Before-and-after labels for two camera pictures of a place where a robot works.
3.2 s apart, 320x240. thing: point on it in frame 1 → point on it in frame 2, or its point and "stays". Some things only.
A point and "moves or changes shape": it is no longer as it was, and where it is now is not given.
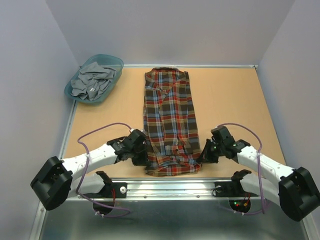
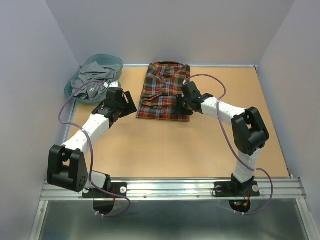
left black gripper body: x=138 y=156 → x=124 y=108
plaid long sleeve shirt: x=170 y=127 moves or changes shape
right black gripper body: x=212 y=150 → x=183 y=105
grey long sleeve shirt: x=93 y=81 stays
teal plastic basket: x=95 y=77 stays
